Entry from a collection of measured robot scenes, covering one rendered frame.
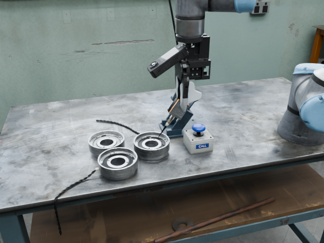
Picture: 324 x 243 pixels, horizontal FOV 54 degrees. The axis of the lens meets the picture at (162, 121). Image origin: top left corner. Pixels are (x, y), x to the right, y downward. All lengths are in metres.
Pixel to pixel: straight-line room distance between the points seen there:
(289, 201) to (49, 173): 0.80
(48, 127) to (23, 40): 1.38
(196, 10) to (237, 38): 1.95
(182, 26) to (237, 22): 1.92
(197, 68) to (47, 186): 0.49
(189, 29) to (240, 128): 0.42
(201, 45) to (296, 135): 0.42
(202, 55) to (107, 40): 1.64
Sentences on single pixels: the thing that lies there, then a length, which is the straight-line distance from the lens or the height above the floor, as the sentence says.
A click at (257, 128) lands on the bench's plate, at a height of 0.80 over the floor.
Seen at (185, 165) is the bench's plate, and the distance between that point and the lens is 0.89.
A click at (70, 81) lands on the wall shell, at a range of 2.52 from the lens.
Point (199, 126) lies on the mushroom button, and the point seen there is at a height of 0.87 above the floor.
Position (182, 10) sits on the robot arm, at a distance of 0.82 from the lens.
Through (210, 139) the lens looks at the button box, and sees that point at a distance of 0.93.
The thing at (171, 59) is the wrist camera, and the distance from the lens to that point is 0.84.
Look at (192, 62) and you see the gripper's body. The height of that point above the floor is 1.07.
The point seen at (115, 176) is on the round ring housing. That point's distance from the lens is 0.83.
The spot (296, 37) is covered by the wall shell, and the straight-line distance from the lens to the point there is 3.06.
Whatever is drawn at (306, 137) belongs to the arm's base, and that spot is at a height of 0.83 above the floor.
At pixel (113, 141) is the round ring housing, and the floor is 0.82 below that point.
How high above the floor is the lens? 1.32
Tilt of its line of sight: 28 degrees down
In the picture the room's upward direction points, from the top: 1 degrees counter-clockwise
